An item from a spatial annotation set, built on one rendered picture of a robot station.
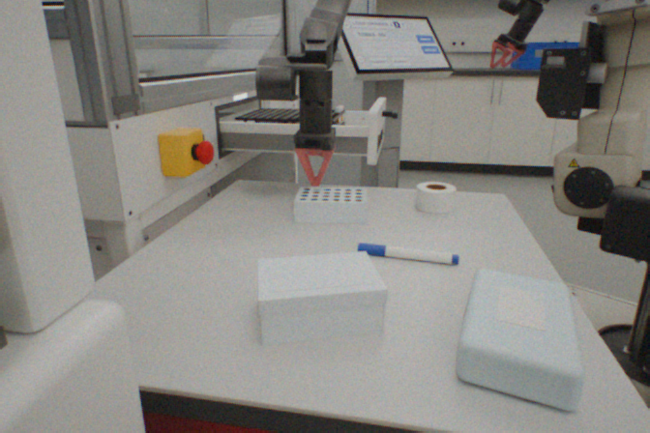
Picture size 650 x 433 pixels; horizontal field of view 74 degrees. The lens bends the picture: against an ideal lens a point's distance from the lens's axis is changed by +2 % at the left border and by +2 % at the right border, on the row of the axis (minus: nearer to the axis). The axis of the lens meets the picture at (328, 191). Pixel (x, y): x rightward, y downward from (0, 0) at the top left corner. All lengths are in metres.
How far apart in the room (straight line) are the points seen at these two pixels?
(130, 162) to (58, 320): 0.45
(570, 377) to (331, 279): 0.22
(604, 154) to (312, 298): 0.90
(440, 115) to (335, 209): 3.26
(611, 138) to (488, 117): 2.85
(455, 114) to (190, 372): 3.66
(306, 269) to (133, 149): 0.35
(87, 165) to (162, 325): 0.29
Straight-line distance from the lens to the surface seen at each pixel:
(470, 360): 0.41
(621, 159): 1.18
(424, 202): 0.79
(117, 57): 0.68
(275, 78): 0.73
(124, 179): 0.68
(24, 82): 0.24
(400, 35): 2.01
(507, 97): 3.99
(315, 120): 0.73
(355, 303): 0.44
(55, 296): 0.26
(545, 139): 4.12
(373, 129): 0.86
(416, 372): 0.43
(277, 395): 0.40
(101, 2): 0.68
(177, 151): 0.74
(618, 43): 1.20
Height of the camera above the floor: 1.03
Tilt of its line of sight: 18 degrees down
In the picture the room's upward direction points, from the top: straight up
